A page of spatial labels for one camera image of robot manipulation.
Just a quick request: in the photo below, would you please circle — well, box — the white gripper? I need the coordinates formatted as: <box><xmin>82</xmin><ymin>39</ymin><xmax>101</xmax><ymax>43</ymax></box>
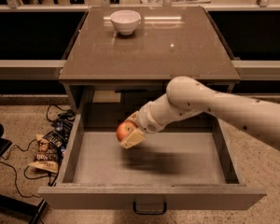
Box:
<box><xmin>120</xmin><ymin>102</ymin><xmax>164</xmax><ymax>149</ymax></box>

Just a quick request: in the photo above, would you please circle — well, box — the red apple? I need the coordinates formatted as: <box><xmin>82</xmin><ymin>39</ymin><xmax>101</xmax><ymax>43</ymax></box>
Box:
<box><xmin>116</xmin><ymin>120</ymin><xmax>136</xmax><ymax>142</ymax></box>

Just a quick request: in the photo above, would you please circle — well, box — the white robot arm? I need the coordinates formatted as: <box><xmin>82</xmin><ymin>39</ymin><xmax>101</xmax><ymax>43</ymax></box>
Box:
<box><xmin>116</xmin><ymin>77</ymin><xmax>280</xmax><ymax>151</ymax></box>

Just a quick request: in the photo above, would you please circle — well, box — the open grey top drawer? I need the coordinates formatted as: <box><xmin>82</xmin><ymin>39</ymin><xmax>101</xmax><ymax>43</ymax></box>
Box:
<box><xmin>38</xmin><ymin>112</ymin><xmax>266</xmax><ymax>211</ymax></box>

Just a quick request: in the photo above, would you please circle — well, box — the grey cabinet with counter top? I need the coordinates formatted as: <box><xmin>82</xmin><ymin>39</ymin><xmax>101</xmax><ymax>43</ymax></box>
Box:
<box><xmin>58</xmin><ymin>6</ymin><xmax>242</xmax><ymax>133</ymax></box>

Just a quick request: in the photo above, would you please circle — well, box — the cream paper label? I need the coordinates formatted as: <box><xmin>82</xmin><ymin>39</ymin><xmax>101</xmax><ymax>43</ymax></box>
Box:
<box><xmin>92</xmin><ymin>91</ymin><xmax>121</xmax><ymax>103</ymax></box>

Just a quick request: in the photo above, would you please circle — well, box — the dark snack bag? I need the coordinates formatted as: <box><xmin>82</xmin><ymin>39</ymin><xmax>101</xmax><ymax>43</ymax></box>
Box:
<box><xmin>44</xmin><ymin>119</ymin><xmax>73</xmax><ymax>155</ymax></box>

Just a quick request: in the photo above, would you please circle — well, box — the orange snack bag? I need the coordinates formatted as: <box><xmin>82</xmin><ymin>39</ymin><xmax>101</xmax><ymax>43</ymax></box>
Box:
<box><xmin>29</xmin><ymin>134</ymin><xmax>59</xmax><ymax>174</ymax></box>

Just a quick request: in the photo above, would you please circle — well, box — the white ceramic bowl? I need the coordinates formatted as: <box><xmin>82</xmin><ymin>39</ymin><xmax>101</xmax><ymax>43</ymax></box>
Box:
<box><xmin>110</xmin><ymin>10</ymin><xmax>141</xmax><ymax>35</ymax></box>

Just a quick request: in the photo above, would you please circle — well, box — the black stand base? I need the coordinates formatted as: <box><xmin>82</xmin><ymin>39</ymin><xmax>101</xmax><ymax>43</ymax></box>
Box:
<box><xmin>0</xmin><ymin>119</ymin><xmax>49</xmax><ymax>224</ymax></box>

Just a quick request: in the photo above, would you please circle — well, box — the black drawer handle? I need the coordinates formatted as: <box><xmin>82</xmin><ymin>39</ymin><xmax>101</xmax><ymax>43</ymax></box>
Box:
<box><xmin>133</xmin><ymin>202</ymin><xmax>167</xmax><ymax>216</ymax></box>

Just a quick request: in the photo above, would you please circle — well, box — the black cable on floor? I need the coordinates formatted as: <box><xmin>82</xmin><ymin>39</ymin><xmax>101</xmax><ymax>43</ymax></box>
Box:
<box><xmin>0</xmin><ymin>104</ymin><xmax>77</xmax><ymax>200</ymax></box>

